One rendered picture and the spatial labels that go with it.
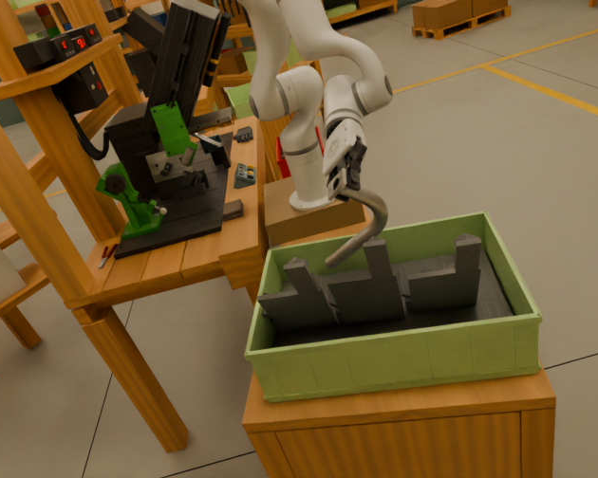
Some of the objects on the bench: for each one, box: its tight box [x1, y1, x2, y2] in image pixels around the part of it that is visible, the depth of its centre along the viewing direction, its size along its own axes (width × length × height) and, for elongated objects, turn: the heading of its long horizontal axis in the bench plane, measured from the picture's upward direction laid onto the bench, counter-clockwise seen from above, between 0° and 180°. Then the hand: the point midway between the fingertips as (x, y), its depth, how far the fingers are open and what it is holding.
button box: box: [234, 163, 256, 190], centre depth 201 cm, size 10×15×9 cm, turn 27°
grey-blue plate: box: [199, 134, 223, 166], centre depth 223 cm, size 10×2×14 cm, turn 117°
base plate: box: [113, 131, 234, 260], centre depth 220 cm, size 42×110×2 cm, turn 27°
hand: (346, 186), depth 91 cm, fingers closed on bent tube, 3 cm apart
